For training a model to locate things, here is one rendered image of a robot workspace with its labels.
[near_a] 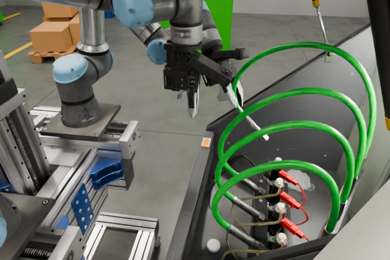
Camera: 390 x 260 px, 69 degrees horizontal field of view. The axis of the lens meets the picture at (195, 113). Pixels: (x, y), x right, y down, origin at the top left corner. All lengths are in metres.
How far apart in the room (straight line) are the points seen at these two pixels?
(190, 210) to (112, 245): 0.93
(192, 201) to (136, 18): 0.56
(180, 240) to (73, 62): 0.66
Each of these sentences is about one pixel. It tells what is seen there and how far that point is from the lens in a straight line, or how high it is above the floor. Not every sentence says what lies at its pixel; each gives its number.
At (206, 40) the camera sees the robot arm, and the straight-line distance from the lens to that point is 0.90.
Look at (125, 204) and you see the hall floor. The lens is 2.18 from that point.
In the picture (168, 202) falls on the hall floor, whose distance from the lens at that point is 2.14.
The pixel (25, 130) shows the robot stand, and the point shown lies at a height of 1.13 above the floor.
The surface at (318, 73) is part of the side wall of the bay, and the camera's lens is 1.04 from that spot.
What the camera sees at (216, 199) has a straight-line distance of 0.58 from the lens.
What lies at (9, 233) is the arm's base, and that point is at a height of 1.05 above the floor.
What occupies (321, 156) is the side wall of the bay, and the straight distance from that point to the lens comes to 1.24.
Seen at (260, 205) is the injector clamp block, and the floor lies 0.98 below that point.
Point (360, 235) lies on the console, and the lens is 0.42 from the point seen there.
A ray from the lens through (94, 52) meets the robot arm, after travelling 1.12.
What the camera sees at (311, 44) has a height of 1.42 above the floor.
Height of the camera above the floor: 1.64
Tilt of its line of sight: 33 degrees down
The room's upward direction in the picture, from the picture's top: straight up
